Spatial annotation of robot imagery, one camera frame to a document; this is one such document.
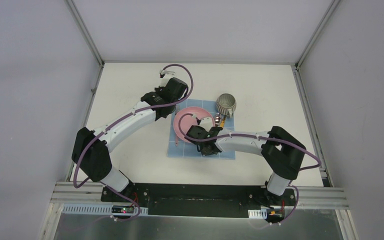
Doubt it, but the blue checked cloth napkin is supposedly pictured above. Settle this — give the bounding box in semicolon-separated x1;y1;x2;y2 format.
167;98;236;160

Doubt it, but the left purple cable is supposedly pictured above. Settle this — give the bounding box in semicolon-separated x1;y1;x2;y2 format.
72;63;195;222

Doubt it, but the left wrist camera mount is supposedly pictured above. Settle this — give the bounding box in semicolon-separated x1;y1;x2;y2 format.
159;69;176;79

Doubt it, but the pink handled fork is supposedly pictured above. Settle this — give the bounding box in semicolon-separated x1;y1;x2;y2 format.
174;105;180;147

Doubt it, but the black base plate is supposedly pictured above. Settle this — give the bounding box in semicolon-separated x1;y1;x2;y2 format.
100;183;297;219

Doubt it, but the aluminium frame rail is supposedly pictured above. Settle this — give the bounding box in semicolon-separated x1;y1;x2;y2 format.
39;181;359;240

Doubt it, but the grey ribbed mug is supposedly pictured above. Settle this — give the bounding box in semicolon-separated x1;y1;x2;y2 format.
215;93;237;118

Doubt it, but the gold table knife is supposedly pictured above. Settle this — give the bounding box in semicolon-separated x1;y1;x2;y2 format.
219;116;226;128

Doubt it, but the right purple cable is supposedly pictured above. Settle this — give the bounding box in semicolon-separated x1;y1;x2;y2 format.
177;112;322;226

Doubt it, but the pink handled spoon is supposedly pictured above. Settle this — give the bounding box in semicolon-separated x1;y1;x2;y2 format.
214;112;221;124

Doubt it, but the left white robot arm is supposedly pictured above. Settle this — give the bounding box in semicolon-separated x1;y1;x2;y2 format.
71;77;189;203

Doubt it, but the pink plate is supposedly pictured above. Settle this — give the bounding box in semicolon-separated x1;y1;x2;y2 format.
172;106;215;143

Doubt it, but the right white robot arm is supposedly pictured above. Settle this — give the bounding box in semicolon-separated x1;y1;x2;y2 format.
185;125;307;205

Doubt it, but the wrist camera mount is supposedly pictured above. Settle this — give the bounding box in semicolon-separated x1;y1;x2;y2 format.
198;117;214;131
159;69;176;79

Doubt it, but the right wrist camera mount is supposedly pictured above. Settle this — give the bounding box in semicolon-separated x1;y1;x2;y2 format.
198;117;214;131

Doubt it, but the purple cable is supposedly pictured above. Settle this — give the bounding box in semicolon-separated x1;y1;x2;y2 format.
177;112;322;226
72;63;195;222

